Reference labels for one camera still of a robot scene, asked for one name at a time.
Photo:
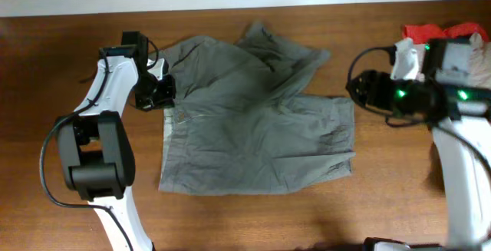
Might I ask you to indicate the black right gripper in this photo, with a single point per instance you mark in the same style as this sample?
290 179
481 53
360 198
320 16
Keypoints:
360 90

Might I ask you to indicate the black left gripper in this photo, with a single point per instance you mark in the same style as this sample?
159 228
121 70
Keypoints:
160 90

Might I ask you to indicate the grey cotton shorts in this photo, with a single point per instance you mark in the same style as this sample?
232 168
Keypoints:
241 123

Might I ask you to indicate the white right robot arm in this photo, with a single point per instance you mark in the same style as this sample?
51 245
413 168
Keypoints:
436 91

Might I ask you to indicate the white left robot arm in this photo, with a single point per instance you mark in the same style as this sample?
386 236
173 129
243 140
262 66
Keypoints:
96 156

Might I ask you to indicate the red cloth garment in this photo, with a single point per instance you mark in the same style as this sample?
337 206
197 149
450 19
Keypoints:
421 34

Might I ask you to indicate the beige cloth garment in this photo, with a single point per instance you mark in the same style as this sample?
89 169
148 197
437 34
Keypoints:
479 63

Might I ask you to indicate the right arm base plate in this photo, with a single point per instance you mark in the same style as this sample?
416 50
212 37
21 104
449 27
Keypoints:
380 244

